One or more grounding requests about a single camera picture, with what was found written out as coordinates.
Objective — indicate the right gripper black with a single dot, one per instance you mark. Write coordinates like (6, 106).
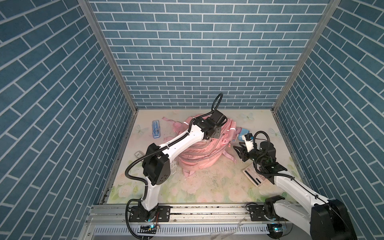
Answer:
(243, 152)

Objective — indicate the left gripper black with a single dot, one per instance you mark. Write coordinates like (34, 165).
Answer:
(218, 126)

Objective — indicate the pink white calculator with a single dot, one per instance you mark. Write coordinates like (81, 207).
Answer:
(257, 179)

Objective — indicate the pink student backpack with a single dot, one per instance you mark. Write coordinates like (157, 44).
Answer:
(206, 152)

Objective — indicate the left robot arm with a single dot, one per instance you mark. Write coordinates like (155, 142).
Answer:
(201, 140)

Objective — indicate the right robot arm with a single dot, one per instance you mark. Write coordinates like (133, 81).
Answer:
(306, 201)

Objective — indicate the blue clear pencil case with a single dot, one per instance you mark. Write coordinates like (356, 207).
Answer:
(156, 129)

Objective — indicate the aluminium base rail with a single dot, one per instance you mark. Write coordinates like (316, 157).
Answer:
(181, 220)

